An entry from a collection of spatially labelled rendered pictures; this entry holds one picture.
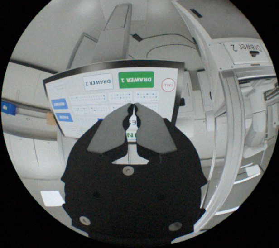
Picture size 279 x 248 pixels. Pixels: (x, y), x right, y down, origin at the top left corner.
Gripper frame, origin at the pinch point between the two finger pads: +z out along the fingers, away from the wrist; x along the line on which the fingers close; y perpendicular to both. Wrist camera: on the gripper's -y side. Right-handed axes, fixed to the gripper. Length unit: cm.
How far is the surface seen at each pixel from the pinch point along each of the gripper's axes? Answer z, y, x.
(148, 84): 14.8, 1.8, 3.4
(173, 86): 14.8, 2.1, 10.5
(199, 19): 40, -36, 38
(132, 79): 14.9, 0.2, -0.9
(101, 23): 104, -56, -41
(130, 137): 15.0, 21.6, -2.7
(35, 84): 104, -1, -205
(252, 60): 7.6, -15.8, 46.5
